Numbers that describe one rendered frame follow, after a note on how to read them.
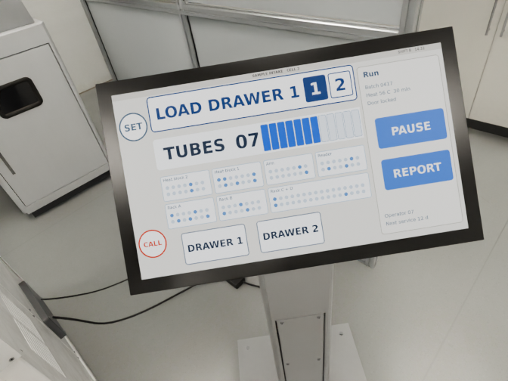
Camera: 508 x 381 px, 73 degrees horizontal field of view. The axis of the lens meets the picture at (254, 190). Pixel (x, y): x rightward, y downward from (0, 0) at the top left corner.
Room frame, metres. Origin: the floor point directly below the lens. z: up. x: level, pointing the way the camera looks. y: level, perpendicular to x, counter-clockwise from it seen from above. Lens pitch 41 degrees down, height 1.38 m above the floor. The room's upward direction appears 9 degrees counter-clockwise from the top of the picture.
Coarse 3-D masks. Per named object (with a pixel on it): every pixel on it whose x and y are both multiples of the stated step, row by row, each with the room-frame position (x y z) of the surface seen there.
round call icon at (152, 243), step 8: (136, 232) 0.36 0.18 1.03; (144, 232) 0.35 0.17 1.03; (152, 232) 0.35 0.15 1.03; (160, 232) 0.35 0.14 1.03; (144, 240) 0.35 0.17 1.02; (152, 240) 0.35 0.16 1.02; (160, 240) 0.34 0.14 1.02; (144, 248) 0.34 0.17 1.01; (152, 248) 0.34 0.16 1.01; (160, 248) 0.34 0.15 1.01; (168, 248) 0.34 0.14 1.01; (144, 256) 0.33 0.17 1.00; (152, 256) 0.33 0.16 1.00; (160, 256) 0.33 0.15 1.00; (168, 256) 0.33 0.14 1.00
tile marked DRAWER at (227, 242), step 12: (216, 228) 0.35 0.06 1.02; (228, 228) 0.34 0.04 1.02; (240, 228) 0.34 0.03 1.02; (192, 240) 0.34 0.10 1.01; (204, 240) 0.34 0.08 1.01; (216, 240) 0.33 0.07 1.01; (228, 240) 0.33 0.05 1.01; (240, 240) 0.33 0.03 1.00; (192, 252) 0.33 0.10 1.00; (204, 252) 0.33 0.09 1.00; (216, 252) 0.32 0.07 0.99; (228, 252) 0.32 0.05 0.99; (240, 252) 0.32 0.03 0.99; (192, 264) 0.32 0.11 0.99
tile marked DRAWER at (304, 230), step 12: (288, 216) 0.35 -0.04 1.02; (300, 216) 0.34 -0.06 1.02; (312, 216) 0.34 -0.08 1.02; (264, 228) 0.34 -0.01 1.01; (276, 228) 0.34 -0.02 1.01; (288, 228) 0.33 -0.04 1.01; (300, 228) 0.33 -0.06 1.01; (312, 228) 0.33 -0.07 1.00; (264, 240) 0.33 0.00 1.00; (276, 240) 0.33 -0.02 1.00; (288, 240) 0.32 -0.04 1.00; (300, 240) 0.32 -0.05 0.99; (312, 240) 0.32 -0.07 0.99; (324, 240) 0.32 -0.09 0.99; (264, 252) 0.32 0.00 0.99
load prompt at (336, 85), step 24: (312, 72) 0.47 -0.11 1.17; (336, 72) 0.47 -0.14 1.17; (168, 96) 0.47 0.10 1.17; (192, 96) 0.47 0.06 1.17; (216, 96) 0.47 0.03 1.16; (240, 96) 0.46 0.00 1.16; (264, 96) 0.46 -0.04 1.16; (288, 96) 0.45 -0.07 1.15; (312, 96) 0.45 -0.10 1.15; (336, 96) 0.45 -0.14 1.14; (168, 120) 0.45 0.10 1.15; (192, 120) 0.45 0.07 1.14; (216, 120) 0.44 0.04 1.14
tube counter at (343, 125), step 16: (336, 112) 0.43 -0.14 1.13; (352, 112) 0.43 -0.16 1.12; (240, 128) 0.43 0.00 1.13; (256, 128) 0.43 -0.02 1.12; (272, 128) 0.43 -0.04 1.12; (288, 128) 0.43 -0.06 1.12; (304, 128) 0.42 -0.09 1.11; (320, 128) 0.42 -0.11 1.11; (336, 128) 0.42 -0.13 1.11; (352, 128) 0.42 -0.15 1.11; (240, 144) 0.42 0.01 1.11; (256, 144) 0.42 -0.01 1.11; (272, 144) 0.41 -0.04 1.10; (288, 144) 0.41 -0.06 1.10; (304, 144) 0.41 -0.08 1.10
